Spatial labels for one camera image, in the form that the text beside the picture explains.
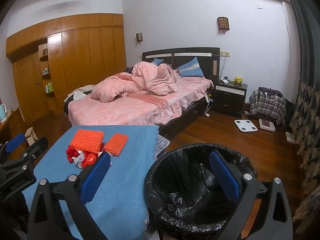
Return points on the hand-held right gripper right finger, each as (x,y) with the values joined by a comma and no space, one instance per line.
(225,177)

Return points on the white power strip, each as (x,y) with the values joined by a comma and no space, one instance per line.
(207,99)

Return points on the floral curtain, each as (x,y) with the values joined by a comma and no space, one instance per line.
(307,105)

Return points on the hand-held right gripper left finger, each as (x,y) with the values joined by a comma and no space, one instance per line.
(96,177)

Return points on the small wooden stool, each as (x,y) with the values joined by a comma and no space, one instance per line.
(31,136)

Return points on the small wall lamp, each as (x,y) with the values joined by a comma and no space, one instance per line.
(139,37)

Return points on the blue tablecloth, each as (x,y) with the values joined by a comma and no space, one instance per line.
(120,205)

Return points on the grey quilted cloth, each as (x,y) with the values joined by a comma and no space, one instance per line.
(162,142)

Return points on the wall socket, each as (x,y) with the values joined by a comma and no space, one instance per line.
(225,53)

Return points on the small orange foam mesh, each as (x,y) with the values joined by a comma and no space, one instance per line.
(116,144)

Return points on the bin with black bag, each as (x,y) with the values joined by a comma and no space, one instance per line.
(190,200)

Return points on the pile of clothes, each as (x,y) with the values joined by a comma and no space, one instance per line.
(80,93)

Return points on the large wall lamp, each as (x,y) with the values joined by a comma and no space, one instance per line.
(223,23)

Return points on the small blue pillow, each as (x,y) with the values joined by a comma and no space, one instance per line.
(157,62)

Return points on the white remote control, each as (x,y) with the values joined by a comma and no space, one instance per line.
(225,81)

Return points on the red cloth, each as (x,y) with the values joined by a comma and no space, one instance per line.
(72,153)

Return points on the dark wooden bed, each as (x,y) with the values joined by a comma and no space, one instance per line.
(150,110)

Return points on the plaid clothing pile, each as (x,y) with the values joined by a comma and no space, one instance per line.
(267,105)

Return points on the yellow plush toy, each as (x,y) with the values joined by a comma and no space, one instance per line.
(237,80)

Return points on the large blue pillow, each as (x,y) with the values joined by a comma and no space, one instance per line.
(191,68)

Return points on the white grey cloth scrap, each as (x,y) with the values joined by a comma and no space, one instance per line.
(78,162)

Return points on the dark nightstand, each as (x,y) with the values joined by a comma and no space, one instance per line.
(228,100)

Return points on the shiny red wrapper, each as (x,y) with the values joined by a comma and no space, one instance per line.
(90,159)

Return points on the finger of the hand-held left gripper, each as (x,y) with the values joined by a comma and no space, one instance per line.
(15,142)
(37,146)

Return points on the green bottle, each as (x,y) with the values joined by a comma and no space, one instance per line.
(49,87)

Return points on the pinkish bathroom scale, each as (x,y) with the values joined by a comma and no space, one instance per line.
(267,125)

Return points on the white bathroom scale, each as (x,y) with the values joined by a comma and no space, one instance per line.
(245,125)

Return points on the wooden wardrobe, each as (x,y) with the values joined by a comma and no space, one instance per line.
(75,62)

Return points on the large orange foam mesh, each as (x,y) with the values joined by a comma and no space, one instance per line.
(86,141)

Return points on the pink duvet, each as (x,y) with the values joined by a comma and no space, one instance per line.
(140,85)

